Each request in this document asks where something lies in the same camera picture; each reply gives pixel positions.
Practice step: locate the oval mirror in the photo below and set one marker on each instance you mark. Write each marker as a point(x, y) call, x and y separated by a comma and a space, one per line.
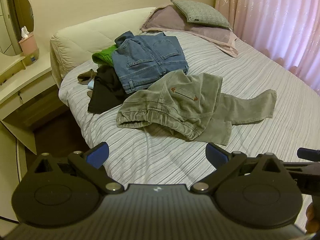
point(15, 17)

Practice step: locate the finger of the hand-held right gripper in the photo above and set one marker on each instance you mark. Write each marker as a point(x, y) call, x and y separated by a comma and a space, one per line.
point(308, 153)
point(305, 166)

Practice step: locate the cream dressing table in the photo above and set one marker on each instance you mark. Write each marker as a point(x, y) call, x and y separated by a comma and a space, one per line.
point(22, 85)

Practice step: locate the blue jeans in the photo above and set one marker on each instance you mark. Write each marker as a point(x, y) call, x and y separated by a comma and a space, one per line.
point(145, 60)

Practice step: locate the green knit garment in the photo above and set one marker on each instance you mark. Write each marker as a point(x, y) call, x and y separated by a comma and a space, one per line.
point(103, 55)

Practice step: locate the pink tissue holder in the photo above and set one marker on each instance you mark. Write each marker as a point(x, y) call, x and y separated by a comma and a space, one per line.
point(28, 45)

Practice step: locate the pink curtain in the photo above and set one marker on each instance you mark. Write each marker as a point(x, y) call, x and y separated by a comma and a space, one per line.
point(275, 17)

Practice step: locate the grey woven pillow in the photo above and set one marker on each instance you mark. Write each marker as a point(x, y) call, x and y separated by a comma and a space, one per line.
point(202, 13)

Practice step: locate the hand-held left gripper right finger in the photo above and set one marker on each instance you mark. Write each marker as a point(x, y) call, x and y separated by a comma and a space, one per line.
point(217, 155)

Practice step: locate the light blue garment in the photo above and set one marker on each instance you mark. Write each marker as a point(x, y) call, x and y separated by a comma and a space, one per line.
point(91, 84)

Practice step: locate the cream padded headboard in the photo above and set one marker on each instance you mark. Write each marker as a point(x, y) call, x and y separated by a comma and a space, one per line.
point(82, 35)

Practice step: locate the black garment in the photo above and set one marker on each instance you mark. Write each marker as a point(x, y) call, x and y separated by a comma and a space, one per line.
point(105, 92)

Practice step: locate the brown garment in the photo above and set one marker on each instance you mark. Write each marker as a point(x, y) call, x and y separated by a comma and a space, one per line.
point(86, 77)

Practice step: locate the bed with striped bedspread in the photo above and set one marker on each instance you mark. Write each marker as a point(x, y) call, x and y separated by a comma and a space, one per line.
point(155, 160)

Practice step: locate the olive green pants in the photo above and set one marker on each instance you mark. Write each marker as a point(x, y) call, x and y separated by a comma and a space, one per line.
point(175, 100)

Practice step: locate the person's right hand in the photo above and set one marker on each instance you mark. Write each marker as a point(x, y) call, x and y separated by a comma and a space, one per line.
point(311, 217)

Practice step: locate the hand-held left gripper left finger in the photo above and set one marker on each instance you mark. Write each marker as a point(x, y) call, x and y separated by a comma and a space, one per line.
point(98, 155)

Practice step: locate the purple pillow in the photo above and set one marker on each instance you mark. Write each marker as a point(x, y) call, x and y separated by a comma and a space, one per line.
point(207, 33)

